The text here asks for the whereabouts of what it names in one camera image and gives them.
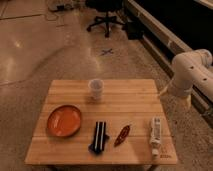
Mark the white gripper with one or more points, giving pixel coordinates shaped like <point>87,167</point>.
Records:
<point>184,95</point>

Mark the white squeeze bottle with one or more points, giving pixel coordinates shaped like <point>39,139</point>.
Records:
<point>155,136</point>

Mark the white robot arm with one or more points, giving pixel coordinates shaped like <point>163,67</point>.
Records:
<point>191,69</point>

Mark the red chili pepper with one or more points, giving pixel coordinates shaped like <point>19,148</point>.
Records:
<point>122,135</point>

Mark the black box on floor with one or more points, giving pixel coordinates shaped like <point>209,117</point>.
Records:
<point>132,31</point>

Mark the clear plastic cup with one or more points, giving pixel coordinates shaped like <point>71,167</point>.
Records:
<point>96,88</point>

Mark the wooden table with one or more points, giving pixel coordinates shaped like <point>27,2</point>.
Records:
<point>132,102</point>

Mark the orange plate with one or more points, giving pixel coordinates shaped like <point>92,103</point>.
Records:
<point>64,121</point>

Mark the black office chair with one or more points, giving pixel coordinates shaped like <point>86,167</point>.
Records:
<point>104,6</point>

